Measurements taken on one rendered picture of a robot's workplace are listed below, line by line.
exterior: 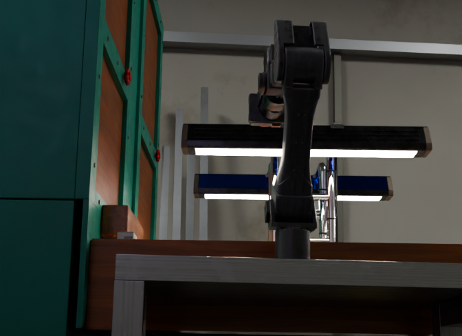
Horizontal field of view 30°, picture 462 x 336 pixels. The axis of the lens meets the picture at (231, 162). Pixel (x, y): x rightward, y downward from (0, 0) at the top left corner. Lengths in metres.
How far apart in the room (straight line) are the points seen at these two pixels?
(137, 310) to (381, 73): 3.91
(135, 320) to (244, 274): 0.18
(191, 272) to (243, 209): 3.43
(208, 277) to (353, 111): 3.72
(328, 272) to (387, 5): 4.01
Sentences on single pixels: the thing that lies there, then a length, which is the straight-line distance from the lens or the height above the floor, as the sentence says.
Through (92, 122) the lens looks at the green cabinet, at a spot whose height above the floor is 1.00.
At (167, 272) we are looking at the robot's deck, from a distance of 1.32.
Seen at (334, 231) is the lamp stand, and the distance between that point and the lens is 2.29.
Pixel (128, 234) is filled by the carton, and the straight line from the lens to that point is 1.84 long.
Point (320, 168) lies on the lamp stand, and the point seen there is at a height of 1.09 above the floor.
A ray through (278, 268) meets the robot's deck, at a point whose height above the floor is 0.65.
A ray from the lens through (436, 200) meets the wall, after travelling 4.98.
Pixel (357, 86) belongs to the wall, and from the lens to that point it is 5.03.
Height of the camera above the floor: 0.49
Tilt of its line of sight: 14 degrees up
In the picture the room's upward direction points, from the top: 1 degrees clockwise
